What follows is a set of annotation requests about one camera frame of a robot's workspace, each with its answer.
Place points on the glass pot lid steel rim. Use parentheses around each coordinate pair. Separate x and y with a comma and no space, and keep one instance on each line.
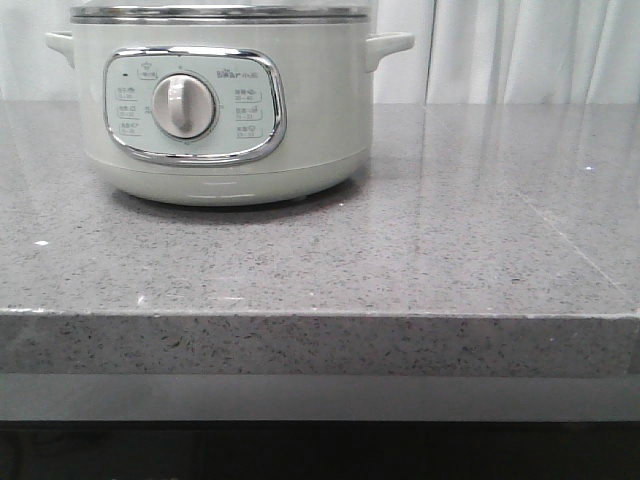
(221,12)

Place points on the pale green electric cooking pot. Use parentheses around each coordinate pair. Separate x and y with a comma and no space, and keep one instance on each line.
(225,114)

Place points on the white curtain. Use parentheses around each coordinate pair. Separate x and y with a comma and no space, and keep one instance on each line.
(466,52)

